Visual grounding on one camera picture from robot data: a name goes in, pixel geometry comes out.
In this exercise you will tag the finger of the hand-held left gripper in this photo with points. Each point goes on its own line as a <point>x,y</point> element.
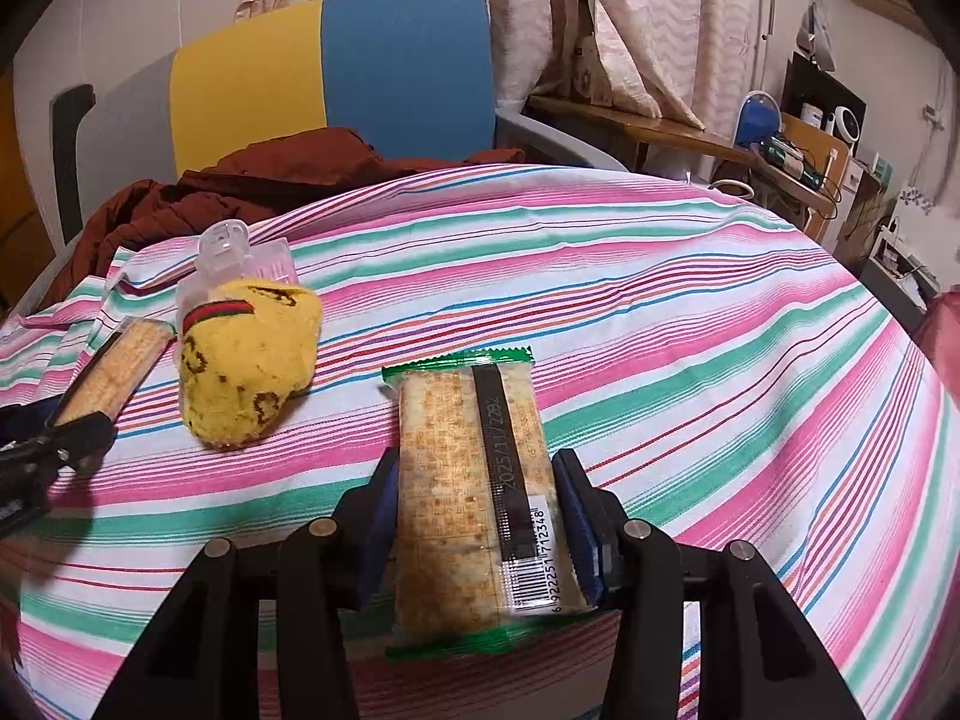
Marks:
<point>82,439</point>
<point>26,418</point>

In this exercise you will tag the yellow plush toy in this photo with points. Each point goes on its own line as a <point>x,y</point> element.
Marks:
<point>240,375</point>

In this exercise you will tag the grey cabinet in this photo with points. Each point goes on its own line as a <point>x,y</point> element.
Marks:
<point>892,289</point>

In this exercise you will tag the wooden desk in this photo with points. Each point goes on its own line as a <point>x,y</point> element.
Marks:
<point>675,131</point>

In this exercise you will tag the clear plastic box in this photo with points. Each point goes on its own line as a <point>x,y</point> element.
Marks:
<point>247,259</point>

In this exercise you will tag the white round device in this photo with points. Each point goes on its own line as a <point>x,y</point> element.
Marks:
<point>847,127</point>

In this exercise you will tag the striped tablecloth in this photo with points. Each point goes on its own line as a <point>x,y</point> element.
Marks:
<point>675,360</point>

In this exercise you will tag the grey yellow blue chair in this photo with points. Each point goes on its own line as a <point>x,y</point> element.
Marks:
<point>397,67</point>

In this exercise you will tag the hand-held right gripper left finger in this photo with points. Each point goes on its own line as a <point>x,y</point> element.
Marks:
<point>373,540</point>

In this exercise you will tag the blue desk fan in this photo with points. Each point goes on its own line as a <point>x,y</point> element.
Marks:
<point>757,116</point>

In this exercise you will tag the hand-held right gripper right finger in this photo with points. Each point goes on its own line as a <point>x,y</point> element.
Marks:
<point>579,525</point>

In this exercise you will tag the brown jacket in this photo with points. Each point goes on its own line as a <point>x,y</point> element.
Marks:
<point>247,180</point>

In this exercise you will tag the black monitor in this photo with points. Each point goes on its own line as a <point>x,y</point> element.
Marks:
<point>806,86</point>

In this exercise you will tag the green-edged cracker packet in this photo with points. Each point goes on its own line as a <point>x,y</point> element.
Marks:
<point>112,371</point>
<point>450,480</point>

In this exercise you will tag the wooden board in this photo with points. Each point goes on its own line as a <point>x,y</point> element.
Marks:
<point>814,161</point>

